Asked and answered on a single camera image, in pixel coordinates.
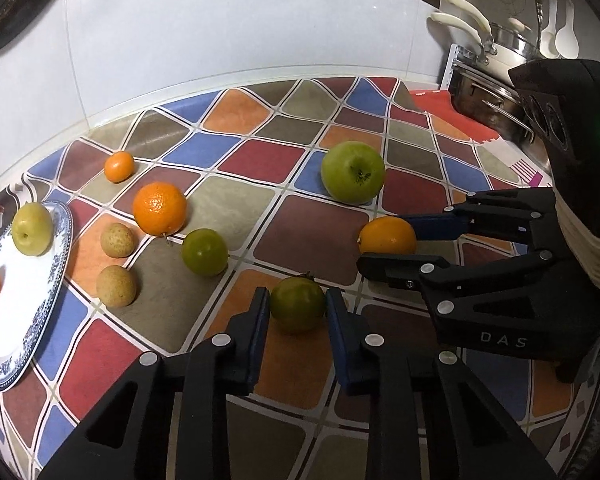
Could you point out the metal ladle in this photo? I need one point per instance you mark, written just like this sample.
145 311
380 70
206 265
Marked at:
537 7

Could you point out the blue-rimmed white plate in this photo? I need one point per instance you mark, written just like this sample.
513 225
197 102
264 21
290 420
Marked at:
15 310

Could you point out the white rack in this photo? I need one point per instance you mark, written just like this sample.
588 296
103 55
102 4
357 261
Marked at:
455 67

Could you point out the white plastic spoon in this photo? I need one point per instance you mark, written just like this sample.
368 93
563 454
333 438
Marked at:
567 35
548 35

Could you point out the yellow-green apple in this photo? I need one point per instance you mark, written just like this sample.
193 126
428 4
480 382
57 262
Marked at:
32 228

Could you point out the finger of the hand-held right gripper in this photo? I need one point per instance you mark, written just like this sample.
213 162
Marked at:
395 266
430 226

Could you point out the large green apple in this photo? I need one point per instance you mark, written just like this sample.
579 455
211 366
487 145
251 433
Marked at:
352 172

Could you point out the brown longan fruit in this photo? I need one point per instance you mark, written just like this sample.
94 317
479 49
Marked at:
116 286
117 240

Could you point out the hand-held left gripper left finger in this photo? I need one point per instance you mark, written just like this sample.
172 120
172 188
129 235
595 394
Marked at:
257 332

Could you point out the large steel pot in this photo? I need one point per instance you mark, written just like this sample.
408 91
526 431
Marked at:
490 100

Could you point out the smooth orange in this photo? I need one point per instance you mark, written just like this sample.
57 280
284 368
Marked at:
387 235

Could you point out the red cloth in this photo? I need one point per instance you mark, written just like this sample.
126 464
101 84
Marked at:
450 115

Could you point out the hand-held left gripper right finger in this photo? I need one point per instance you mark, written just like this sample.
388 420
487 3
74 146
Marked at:
338 342

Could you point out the colourful checked tablecloth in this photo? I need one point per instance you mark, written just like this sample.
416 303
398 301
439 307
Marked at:
290 230

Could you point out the stainless steel pot with lid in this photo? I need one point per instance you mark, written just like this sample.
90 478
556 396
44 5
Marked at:
515 40

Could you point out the large orange with stem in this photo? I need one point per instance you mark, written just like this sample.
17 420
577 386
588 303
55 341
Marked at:
159 208

